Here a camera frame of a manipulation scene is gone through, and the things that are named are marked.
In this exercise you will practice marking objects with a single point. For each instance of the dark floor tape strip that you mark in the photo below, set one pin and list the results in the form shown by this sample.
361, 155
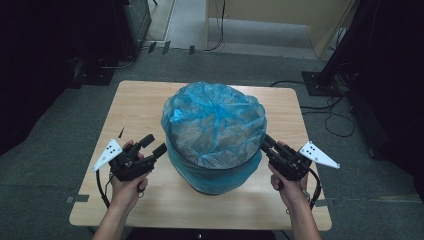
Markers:
191, 50
152, 47
166, 47

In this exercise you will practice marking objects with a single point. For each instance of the black mesh wastebasket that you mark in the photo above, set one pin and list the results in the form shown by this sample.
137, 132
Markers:
213, 168

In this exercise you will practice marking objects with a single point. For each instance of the person's left hand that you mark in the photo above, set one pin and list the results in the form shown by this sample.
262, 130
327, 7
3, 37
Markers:
128, 193

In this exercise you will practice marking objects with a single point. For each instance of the black cabinet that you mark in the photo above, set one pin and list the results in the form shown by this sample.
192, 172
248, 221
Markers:
135, 23

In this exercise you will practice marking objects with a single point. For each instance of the blue plastic garbage bag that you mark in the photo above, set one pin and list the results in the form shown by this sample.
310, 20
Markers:
213, 116

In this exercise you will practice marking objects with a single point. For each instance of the black curtain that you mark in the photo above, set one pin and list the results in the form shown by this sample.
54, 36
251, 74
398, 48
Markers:
40, 66
393, 83

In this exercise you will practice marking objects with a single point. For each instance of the grey floor tape strip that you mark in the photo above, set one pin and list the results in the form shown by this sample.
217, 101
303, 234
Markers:
78, 199
326, 202

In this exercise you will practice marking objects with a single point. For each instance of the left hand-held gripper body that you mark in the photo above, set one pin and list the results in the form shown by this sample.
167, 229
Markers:
131, 166

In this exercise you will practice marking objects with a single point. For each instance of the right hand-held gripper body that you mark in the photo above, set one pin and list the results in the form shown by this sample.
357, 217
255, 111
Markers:
291, 165

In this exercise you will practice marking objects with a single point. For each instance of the person's right hand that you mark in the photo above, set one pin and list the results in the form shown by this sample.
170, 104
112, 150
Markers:
293, 191

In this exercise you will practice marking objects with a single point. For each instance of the black flat stand base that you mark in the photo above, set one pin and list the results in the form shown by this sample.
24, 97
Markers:
316, 85
93, 76

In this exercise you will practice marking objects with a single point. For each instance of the light wooden partition desk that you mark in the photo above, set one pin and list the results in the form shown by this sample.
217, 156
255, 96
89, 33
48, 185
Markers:
320, 20

